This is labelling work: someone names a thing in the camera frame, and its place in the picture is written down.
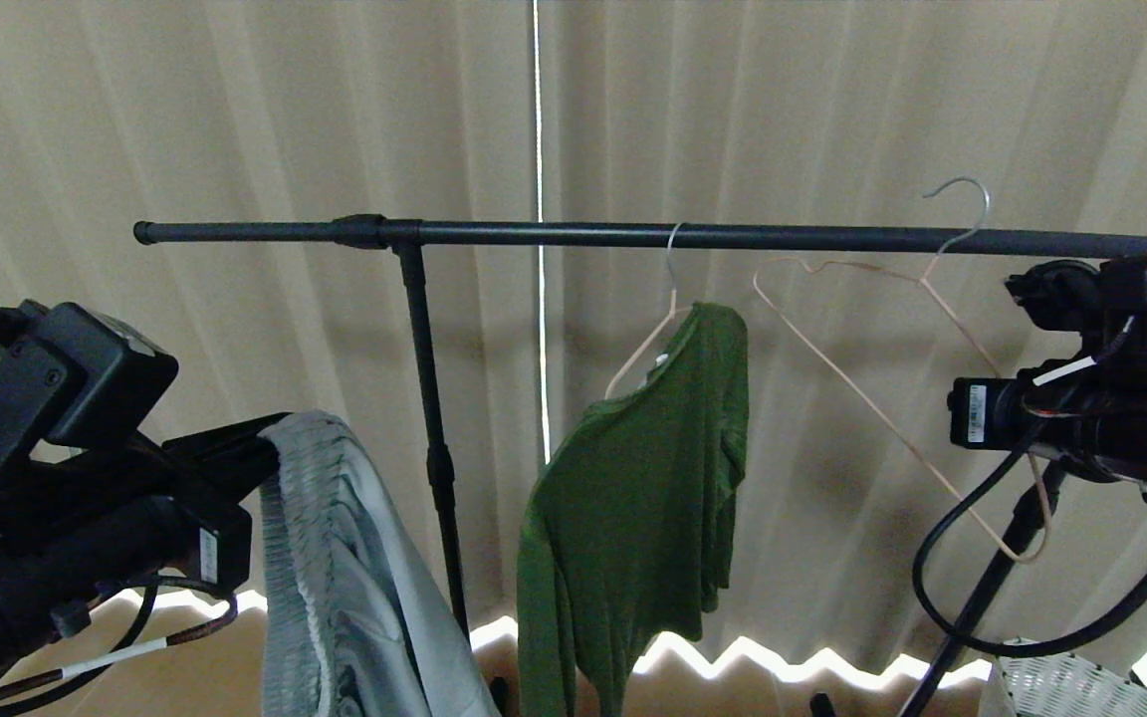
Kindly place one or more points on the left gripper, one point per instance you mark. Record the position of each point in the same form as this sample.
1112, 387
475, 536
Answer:
115, 538

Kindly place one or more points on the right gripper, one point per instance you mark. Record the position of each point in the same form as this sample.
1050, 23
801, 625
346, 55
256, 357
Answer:
997, 413

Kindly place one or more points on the pink clothes hanger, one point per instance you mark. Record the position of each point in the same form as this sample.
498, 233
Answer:
986, 209
671, 284

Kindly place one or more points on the pale grey shorts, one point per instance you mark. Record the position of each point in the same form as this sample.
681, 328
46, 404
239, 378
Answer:
364, 597

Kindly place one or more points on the green long-sleeved shirt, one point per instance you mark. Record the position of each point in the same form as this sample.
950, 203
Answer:
633, 498

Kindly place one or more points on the white laundry basket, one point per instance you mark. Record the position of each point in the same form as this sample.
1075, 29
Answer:
1061, 692

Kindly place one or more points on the black clothes rack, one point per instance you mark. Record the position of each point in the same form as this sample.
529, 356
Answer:
733, 237

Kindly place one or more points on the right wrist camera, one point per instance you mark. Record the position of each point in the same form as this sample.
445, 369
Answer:
1056, 294

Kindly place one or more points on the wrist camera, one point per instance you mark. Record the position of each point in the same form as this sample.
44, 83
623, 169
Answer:
76, 388
1056, 294

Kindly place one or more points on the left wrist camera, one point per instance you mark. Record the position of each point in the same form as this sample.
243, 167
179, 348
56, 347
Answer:
76, 388

